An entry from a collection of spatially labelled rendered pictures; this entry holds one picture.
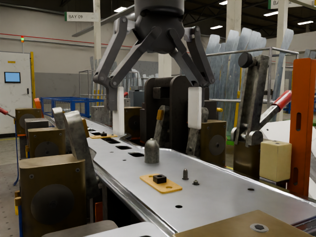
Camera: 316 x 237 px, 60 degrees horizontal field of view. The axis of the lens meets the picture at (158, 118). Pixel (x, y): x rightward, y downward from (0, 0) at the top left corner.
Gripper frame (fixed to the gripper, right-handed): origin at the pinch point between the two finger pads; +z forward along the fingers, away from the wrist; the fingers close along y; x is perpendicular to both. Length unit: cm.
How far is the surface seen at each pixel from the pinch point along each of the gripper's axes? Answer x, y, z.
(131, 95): 95, 35, -2
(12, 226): 61, -22, 40
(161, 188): -2.9, -1.1, 9.4
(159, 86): 38.8, 21.2, -6.3
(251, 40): 317, 356, -90
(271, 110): -0.6, 25.1, -1.2
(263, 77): -1.8, 21.1, -7.7
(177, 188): -4.0, 0.9, 9.4
